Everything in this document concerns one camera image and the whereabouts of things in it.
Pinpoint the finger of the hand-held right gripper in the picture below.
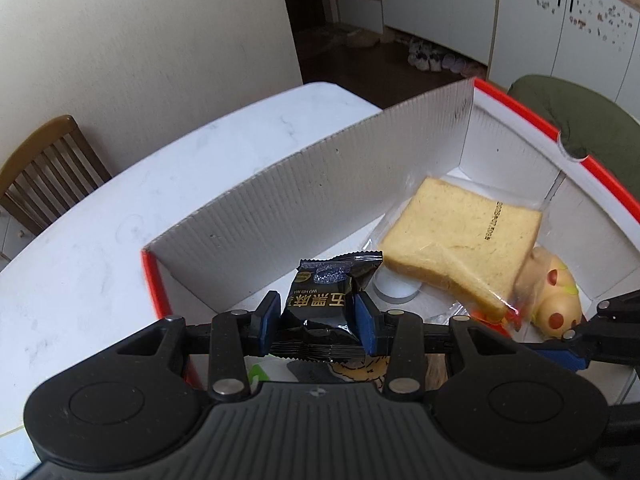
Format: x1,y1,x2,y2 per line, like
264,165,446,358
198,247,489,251
592,287,640,322
535,310,640,372

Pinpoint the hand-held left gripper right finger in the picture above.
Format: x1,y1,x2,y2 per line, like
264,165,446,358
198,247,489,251
352,291,533,401

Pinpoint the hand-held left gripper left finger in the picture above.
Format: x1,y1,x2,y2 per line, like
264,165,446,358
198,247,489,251
117,290,282,401

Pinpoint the white round container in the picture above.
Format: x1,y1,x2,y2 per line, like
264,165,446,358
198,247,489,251
372,265,425,303

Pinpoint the black snack packet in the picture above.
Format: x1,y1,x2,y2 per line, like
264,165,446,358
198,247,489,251
281,251,385,363

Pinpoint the cartoon print packet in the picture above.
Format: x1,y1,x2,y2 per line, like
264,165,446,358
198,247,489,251
330,355,390,391

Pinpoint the yellow red-spotted squishy toy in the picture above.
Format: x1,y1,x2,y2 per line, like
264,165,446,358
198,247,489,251
512,246,584,345

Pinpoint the bagged bread slice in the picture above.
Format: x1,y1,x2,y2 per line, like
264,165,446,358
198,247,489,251
365,172,551,331

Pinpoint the red cardboard box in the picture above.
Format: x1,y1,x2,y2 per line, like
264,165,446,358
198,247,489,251
140,77,640,408

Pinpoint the olive green padded chair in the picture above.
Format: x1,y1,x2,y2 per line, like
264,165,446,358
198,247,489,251
506,74,640,173

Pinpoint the brown wooden chair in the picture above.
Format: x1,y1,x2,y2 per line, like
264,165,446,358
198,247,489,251
0,114,113,237

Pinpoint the white sneakers pair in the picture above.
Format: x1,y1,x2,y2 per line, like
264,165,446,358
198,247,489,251
406,39,443,72

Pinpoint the pale slippers pair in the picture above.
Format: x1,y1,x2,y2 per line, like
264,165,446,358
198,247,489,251
442,52,473,75

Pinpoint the brown slippers pair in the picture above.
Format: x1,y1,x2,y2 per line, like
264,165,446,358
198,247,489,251
346,29,383,50

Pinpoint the stickered white cabinet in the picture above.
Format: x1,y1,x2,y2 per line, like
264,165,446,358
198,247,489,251
487,0,640,101

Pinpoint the low white bench cabinet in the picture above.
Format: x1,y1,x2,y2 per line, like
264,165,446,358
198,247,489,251
335,0,386,36

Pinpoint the white floor cabinet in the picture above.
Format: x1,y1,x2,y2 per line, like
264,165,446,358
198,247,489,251
382,0,501,68

